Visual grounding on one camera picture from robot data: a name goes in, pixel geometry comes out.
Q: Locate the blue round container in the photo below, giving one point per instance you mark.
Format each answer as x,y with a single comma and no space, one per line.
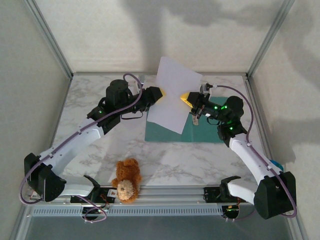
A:
277,165

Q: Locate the white paper sheet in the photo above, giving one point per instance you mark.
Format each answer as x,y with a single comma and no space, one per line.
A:
175,75

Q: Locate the aluminium table edge rail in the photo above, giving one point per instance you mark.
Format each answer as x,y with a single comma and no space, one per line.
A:
100,73

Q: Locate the small white printed tag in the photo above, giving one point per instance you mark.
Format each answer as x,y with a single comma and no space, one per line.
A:
112,193

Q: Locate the aluminium frame post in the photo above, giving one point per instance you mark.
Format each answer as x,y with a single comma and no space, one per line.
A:
51,40
270,37

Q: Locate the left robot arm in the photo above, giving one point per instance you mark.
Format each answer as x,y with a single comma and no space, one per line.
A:
80,142

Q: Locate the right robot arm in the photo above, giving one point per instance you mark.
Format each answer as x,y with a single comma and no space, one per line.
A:
250,160

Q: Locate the grey aluminium frame leg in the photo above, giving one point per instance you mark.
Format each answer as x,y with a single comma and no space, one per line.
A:
20,222
297,225

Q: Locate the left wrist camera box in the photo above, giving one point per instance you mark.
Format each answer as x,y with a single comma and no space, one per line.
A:
140,86

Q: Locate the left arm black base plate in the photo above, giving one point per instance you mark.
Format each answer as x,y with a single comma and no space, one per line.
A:
77,199

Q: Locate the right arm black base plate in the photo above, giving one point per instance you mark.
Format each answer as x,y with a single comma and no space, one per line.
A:
211,196

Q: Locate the aluminium mounting rail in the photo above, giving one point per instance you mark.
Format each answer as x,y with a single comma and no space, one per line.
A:
175,197

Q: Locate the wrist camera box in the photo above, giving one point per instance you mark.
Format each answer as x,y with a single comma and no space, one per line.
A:
140,86
206,88

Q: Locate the metal folder clip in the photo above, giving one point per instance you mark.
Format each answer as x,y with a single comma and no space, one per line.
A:
195,120

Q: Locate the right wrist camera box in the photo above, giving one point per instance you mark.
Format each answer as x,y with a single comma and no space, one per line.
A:
206,88

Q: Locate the brown teddy bear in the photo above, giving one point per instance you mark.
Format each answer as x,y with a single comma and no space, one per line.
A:
127,175

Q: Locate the aluminium table side rail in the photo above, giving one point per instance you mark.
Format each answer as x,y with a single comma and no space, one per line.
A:
250,95
59,120

